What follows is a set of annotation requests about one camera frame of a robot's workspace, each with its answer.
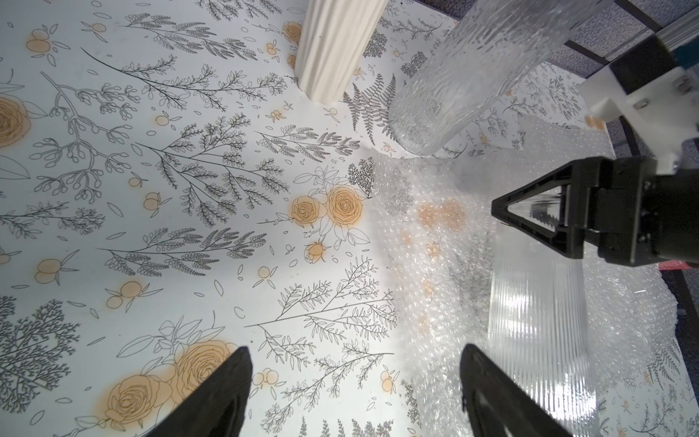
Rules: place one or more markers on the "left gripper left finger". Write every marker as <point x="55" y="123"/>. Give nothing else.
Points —
<point x="217" y="407"/>

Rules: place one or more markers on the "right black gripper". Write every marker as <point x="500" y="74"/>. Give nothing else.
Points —
<point x="635" y="216"/>

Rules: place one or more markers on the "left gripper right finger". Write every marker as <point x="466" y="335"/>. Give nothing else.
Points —
<point x="495" y="405"/>

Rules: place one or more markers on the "clear ribbed glass vase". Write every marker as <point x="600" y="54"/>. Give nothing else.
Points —
<point x="538" y="328"/>

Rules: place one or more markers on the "bubble wrap roll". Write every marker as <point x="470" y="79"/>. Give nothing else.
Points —
<point x="590" y="342"/>

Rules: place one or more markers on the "white ribbed vase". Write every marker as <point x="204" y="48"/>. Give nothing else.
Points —
<point x="334" y="35"/>

